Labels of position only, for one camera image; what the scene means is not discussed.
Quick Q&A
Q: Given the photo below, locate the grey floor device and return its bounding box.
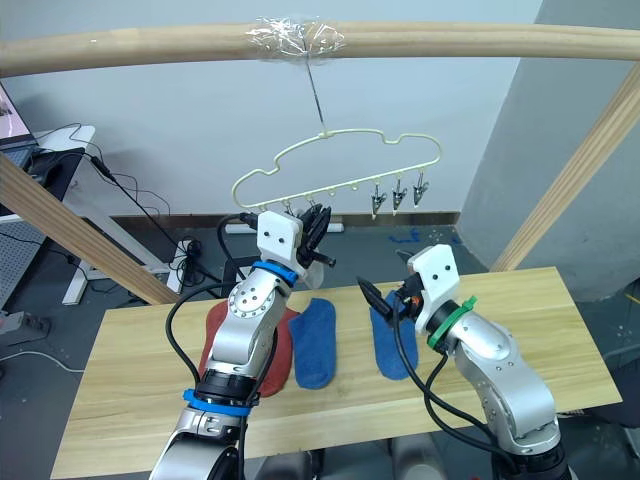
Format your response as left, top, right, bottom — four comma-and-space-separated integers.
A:
0, 309, 53, 337

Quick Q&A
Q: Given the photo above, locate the white desk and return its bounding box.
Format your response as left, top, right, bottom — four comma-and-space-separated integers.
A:
0, 124, 171, 306

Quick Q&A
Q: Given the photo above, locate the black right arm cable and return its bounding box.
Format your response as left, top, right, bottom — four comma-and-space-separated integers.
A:
389, 292, 512, 480

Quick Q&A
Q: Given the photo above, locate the open laptop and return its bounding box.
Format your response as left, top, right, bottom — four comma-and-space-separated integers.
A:
0, 81, 40, 167

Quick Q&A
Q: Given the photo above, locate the white floor cable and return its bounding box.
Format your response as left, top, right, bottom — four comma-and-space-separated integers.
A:
0, 348, 87, 375

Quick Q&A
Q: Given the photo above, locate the blue forearm cable tie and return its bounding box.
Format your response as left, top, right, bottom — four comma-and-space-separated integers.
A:
181, 388, 252, 417

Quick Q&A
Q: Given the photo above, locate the slanted wooden frame post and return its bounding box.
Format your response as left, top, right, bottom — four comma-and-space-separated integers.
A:
0, 151, 180, 307
491, 63, 640, 274

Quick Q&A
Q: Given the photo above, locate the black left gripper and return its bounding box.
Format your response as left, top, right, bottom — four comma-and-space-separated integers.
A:
296, 205, 338, 269

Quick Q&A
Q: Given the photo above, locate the blue sock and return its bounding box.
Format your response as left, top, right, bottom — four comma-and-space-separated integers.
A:
286, 297, 339, 391
368, 291, 420, 382

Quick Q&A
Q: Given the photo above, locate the dark rounded shape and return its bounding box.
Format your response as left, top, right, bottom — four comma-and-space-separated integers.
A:
259, 448, 327, 480

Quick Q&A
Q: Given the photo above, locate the green cable tie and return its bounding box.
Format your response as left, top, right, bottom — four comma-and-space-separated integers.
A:
426, 295, 480, 354

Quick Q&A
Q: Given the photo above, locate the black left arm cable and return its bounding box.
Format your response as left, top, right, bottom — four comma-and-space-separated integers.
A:
165, 211, 263, 401

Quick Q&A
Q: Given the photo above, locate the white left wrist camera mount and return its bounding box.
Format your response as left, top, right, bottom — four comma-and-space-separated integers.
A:
256, 210, 307, 281

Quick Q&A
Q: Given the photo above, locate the white wall power strip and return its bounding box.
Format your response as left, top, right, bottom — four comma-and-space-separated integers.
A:
224, 222, 347, 235

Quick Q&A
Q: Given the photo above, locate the blue wrist cable tie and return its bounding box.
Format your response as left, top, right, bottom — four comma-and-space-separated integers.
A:
251, 259, 299, 285

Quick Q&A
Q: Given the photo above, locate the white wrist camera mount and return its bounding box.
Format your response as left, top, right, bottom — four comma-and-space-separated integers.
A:
407, 244, 461, 334
256, 210, 307, 281

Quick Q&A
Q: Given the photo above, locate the red sock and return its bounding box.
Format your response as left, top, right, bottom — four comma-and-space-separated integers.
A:
198, 299, 302, 399

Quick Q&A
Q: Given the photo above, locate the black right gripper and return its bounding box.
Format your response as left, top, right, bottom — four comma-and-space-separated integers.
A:
355, 249, 427, 322

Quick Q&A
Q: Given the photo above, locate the black power adapter cable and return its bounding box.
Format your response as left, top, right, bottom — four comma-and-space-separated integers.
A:
67, 122, 211, 289

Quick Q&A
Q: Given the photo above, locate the grey perforated panel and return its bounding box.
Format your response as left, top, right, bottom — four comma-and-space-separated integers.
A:
0, 219, 50, 307

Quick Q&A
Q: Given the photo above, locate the clear tape wrap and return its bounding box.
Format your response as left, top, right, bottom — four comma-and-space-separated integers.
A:
243, 16, 348, 64

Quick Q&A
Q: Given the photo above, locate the wooden crossbar rod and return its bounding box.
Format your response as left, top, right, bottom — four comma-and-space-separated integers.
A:
0, 19, 640, 79

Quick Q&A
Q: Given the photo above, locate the white floor power strip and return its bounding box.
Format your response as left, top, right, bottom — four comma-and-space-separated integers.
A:
166, 238, 196, 295

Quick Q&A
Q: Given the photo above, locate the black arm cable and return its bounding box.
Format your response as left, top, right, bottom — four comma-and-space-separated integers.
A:
389, 292, 512, 480
165, 211, 263, 401

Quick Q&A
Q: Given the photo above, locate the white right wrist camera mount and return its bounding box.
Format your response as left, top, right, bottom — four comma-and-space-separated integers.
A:
407, 244, 461, 334

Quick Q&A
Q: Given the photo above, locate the metal hanger hook wire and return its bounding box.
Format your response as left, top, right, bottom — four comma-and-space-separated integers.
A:
303, 55, 329, 133

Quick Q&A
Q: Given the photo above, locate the cream plastic clip hanger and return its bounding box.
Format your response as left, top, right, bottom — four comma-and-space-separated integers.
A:
230, 128, 444, 212

